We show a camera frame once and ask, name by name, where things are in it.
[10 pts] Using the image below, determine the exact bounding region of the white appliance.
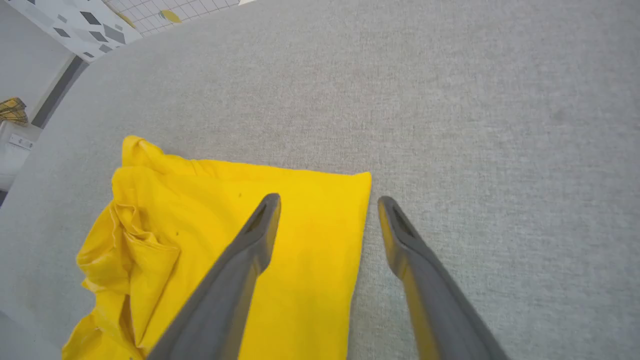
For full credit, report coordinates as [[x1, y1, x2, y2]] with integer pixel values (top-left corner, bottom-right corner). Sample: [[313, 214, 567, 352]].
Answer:
[[0, 120, 44, 192]]

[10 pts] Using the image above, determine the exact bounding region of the grey fabric sofa cushion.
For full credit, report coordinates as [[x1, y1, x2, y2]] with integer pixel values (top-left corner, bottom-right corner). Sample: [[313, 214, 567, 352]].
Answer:
[[0, 0, 640, 360]]

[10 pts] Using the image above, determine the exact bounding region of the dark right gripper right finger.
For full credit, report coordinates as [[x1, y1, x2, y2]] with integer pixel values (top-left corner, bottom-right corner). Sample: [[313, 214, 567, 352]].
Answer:
[[377, 195, 511, 360]]

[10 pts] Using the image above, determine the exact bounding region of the yellow wire basket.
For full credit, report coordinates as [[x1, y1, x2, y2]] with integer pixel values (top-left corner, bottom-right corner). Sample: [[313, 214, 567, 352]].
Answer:
[[0, 97, 29, 126]]

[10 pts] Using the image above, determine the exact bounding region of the yellow t-shirt garment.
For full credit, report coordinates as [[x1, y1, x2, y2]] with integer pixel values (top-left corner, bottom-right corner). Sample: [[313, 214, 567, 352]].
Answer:
[[61, 135, 373, 360]]

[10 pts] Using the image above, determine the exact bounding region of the white panel with grey diamonds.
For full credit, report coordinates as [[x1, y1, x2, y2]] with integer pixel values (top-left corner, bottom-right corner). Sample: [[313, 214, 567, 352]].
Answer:
[[4, 0, 144, 64]]

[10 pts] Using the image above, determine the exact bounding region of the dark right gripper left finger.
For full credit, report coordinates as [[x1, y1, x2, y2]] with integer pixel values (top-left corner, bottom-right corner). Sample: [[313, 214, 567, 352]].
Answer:
[[145, 192, 282, 360]]

